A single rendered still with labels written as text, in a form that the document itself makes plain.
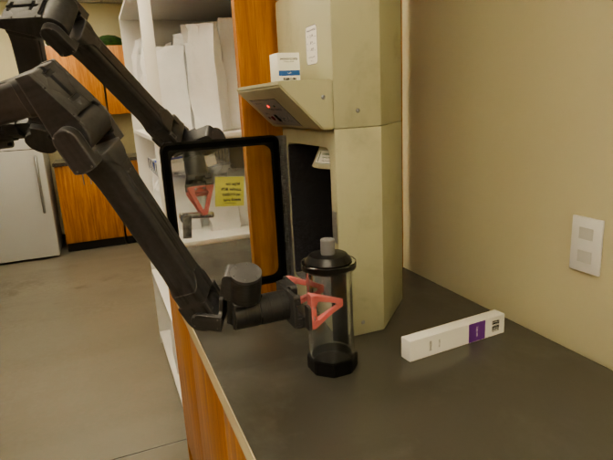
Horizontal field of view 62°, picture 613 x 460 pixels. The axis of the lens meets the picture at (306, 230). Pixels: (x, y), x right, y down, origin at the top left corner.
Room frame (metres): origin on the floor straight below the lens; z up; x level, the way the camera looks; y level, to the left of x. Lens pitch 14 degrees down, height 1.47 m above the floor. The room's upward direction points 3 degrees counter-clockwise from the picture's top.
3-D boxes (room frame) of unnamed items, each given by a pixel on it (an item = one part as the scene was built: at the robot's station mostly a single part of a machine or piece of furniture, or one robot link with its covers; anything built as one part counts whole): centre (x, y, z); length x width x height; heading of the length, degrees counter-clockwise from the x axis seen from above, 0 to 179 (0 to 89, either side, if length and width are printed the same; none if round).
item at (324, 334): (0.96, -0.04, 1.06); 0.11 x 0.11 x 0.21
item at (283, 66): (1.16, 0.03, 1.54); 0.05 x 0.05 x 0.06; 23
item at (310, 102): (1.20, 0.04, 1.46); 0.32 x 0.12 x 0.10; 22
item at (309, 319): (0.91, -0.01, 1.09); 0.09 x 0.07 x 0.07; 111
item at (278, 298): (0.92, 0.07, 1.09); 0.10 x 0.07 x 0.07; 21
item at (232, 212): (1.30, 0.20, 1.19); 0.30 x 0.01 x 0.40; 113
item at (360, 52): (1.27, -0.13, 1.33); 0.32 x 0.25 x 0.77; 22
